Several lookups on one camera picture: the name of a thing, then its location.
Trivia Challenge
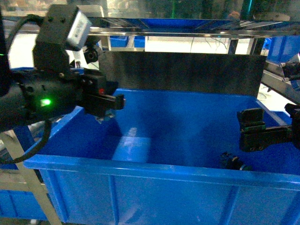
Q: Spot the red mushroom push button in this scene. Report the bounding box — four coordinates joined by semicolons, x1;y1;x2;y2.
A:
95;88;114;124

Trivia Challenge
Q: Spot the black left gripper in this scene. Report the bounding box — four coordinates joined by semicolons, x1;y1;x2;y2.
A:
20;67;126;117

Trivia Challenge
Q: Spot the black camera cable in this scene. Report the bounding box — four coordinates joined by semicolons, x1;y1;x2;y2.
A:
0;14;53;164

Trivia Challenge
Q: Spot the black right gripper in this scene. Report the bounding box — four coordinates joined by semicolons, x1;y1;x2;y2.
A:
237;104;300;152

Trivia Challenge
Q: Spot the green push button dark body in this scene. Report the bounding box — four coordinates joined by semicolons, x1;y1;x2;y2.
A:
220;152;252;171

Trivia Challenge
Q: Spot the large blue target bin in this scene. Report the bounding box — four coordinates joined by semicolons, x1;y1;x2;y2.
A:
24;89;300;225

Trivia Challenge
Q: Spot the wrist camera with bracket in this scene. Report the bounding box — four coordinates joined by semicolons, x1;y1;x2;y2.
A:
33;4;92;76

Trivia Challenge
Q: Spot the black back panel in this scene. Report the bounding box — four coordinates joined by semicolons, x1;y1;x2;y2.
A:
98;52;266;97

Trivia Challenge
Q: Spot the steel rack upright post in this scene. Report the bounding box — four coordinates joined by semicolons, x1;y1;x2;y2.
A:
0;130;62;225

